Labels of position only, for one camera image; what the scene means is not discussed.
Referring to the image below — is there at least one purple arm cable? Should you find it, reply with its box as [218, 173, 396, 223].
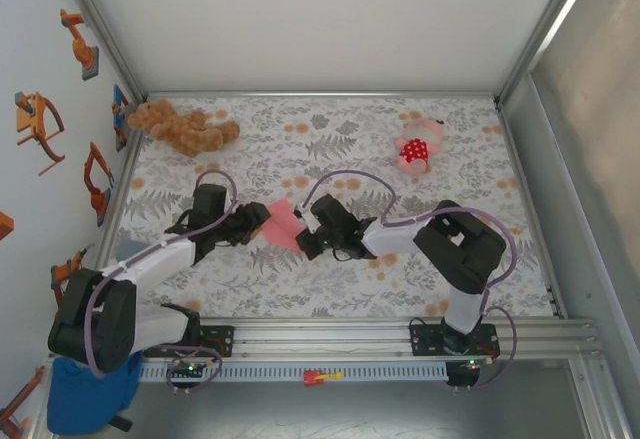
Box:
[298, 169, 521, 394]
[84, 169, 239, 396]

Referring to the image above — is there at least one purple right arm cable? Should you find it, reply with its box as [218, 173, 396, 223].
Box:
[298, 169, 521, 394]

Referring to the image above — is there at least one floral print table mat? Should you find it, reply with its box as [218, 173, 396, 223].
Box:
[94, 94, 557, 319]

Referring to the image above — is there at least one brown teddy bear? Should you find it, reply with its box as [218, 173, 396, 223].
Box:
[127, 99, 241, 159]

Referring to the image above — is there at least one pink cloth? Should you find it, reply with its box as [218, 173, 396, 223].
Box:
[263, 198, 306, 250]

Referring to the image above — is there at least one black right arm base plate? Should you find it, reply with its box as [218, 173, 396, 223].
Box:
[408, 323, 500, 359]

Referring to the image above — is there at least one aluminium frame post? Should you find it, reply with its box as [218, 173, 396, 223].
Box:
[494, 0, 601, 105]
[52, 0, 150, 105]

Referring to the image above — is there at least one red and yellow small toy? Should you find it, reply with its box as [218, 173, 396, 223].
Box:
[302, 368, 344, 388]

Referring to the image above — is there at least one orange claw gripper sticker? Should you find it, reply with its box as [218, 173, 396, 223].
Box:
[13, 91, 66, 178]

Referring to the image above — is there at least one wide grooved aluminium rail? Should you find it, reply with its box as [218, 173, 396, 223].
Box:
[49, 316, 607, 361]

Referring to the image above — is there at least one pink plush doll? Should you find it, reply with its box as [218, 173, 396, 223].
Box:
[393, 117, 446, 178]

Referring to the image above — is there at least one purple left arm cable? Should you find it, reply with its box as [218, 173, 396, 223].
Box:
[84, 169, 239, 396]

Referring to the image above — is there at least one aluminium side rail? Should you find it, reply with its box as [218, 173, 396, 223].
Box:
[497, 101, 567, 320]
[74, 101, 149, 321]

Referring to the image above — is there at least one white slotted cable duct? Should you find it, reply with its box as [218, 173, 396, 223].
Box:
[138, 362, 449, 383]

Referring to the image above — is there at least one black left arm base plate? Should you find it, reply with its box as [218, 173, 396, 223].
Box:
[143, 325, 236, 359]

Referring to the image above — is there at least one blue cloth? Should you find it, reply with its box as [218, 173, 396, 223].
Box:
[47, 353, 144, 436]

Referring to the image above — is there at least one thin aluminium frame rail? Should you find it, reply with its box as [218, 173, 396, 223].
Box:
[144, 90, 501, 101]

